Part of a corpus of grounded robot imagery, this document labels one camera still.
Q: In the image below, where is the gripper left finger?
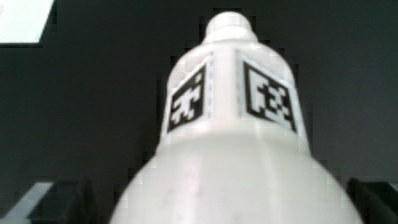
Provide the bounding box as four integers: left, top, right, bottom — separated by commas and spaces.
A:
0, 179, 97, 224

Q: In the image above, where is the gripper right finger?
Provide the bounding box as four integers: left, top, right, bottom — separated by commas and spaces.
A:
346, 178, 398, 224

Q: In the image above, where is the white lamp bulb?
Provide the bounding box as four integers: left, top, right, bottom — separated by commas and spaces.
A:
109, 11, 364, 224

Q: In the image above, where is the white marker sheet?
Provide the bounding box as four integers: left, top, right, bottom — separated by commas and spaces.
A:
0, 0, 54, 44

